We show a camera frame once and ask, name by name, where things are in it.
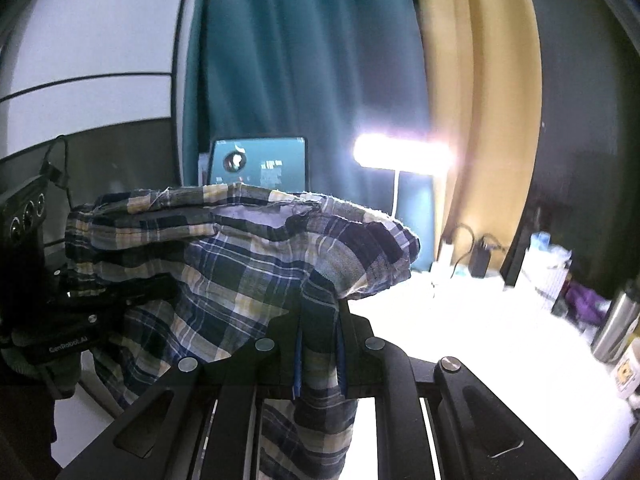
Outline black charger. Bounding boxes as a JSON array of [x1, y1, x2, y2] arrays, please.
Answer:
[[470, 240, 493, 278]]

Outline white slotted basket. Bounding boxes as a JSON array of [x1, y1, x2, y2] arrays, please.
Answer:
[[520, 255, 573, 316]]

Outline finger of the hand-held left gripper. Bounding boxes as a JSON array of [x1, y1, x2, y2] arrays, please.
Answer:
[[47, 270, 178, 313]]

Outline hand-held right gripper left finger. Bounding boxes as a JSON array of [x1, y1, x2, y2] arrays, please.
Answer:
[[55, 310, 306, 480]]

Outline purple cloth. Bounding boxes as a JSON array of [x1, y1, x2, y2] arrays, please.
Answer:
[[560, 280, 613, 328]]

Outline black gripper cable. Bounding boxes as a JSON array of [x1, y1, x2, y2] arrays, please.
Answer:
[[37, 135, 73, 196]]

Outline white mug with bear print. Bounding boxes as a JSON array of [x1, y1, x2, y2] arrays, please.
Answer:
[[607, 332, 640, 401]]

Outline blue plastic packets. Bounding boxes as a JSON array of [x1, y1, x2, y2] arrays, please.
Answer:
[[529, 231, 571, 266]]

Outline teal curtain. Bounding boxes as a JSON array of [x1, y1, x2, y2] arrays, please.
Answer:
[[182, 0, 436, 271]]

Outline tablet with teal screen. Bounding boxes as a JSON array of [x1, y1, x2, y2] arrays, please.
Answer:
[[207, 136, 310, 192]]

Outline steel thermos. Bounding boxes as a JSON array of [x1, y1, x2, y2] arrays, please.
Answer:
[[591, 280, 640, 366]]

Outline white power strip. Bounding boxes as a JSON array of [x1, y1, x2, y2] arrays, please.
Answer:
[[431, 260, 473, 278]]

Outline white desk lamp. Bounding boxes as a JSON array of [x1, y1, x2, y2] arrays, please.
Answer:
[[352, 134, 456, 221]]

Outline plaid pants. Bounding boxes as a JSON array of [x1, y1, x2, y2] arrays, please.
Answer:
[[65, 183, 421, 480]]

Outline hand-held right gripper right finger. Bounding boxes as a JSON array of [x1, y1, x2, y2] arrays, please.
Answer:
[[334, 310, 578, 480]]

